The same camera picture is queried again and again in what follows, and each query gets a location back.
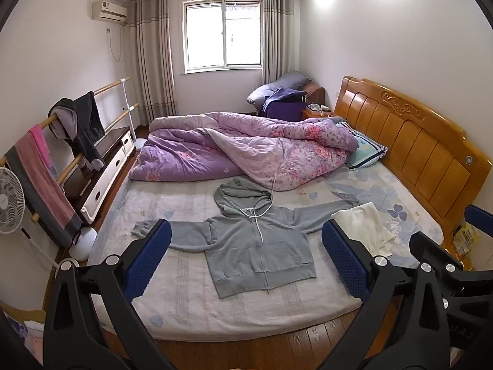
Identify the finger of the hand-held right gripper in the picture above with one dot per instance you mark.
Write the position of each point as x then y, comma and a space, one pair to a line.
479, 219
433, 248

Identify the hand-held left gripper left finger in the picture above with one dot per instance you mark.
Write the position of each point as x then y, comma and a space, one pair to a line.
150, 256

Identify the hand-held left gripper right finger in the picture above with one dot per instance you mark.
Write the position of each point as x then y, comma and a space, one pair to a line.
344, 262

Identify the grey zip hoodie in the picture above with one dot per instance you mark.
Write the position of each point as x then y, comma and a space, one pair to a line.
254, 254

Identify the yellow packet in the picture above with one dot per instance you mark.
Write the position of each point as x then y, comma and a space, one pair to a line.
464, 239

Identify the white folded cloth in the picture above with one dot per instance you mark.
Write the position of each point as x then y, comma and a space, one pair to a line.
366, 225

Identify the floral bed sheet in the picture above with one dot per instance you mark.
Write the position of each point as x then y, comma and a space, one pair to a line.
181, 293

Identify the white low cabinet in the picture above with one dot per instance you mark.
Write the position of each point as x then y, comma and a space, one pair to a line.
104, 177

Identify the wooden bed headboard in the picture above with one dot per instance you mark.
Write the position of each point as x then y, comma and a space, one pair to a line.
416, 142

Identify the teal pillow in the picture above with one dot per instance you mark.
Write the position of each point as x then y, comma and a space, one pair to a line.
366, 152

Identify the purple floral quilt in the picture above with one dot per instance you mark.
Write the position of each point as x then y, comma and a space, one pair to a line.
215, 150

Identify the pink and grey towel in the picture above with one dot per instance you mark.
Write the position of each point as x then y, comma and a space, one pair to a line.
42, 185

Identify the cardboard box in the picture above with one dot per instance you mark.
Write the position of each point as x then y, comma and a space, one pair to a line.
23, 316

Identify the dark grey jacket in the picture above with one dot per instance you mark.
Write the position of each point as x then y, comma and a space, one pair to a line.
86, 123

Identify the wooden nightstand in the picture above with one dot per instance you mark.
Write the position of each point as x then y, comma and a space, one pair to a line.
316, 115

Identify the white standing fan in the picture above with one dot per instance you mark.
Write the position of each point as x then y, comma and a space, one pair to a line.
9, 200

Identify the purple storage box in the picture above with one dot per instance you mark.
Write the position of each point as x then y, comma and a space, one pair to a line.
285, 110

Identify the wooden bar rack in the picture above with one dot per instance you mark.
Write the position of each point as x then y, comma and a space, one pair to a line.
111, 84

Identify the grey striped curtain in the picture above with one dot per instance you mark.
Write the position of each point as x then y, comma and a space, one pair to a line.
279, 34
154, 57

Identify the window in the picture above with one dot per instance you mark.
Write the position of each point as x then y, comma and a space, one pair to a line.
204, 34

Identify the white air conditioner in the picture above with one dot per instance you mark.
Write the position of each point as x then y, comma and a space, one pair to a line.
109, 11

